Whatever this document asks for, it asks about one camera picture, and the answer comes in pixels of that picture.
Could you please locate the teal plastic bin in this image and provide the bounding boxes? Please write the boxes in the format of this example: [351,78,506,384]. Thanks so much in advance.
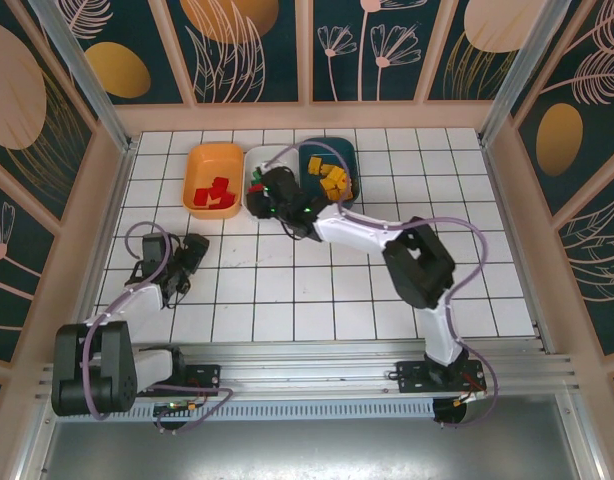
[297,137,361,214]

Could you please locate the white plastic bin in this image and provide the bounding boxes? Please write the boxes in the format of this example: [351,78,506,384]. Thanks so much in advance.
[242,144,302,224]

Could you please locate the orange plastic bin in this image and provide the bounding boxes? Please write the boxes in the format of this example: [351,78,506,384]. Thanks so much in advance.
[181,142,246,221]

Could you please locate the small electronics board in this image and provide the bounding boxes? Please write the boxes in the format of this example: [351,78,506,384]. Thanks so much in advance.
[154,398,201,417]

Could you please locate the grey metal sheet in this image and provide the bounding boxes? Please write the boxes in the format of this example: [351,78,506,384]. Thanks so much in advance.
[16,399,608,480]

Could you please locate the aluminium side rail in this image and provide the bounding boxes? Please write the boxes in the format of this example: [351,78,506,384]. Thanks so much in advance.
[481,139,553,351]
[66,142,138,364]

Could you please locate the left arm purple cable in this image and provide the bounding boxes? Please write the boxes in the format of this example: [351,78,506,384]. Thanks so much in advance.
[79,222,235,436]

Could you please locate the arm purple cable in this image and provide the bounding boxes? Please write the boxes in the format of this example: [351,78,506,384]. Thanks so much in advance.
[263,140,498,431]
[79,222,235,436]

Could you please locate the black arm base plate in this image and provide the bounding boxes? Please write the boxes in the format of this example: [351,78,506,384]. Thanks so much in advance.
[395,359,488,395]
[184,363,222,398]

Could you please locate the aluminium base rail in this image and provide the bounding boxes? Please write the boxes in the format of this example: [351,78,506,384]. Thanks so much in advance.
[36,338,581,401]

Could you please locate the aluminium corner post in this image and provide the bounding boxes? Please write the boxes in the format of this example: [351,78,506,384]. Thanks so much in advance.
[479,0,573,146]
[28,0,139,152]

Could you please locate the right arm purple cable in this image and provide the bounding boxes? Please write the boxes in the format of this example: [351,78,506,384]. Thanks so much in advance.
[263,140,498,431]

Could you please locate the grey slotted cable duct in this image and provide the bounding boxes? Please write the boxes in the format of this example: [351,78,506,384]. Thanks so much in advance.
[56,399,436,422]

